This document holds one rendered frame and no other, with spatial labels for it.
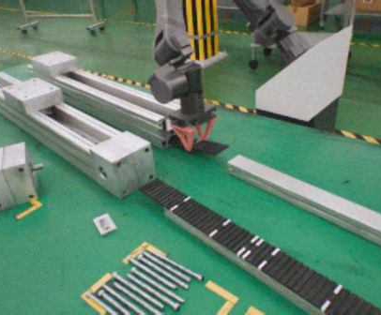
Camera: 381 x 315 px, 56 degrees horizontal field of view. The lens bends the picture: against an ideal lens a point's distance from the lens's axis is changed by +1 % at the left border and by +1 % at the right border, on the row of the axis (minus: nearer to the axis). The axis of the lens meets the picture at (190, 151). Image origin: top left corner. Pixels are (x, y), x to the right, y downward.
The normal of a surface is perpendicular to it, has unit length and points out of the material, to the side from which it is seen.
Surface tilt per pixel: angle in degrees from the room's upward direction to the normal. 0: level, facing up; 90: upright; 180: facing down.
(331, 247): 0
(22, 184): 90
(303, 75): 90
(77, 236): 0
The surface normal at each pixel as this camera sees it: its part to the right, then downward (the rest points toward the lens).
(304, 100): -0.67, 0.43
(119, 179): 0.69, 0.32
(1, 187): 0.39, 0.45
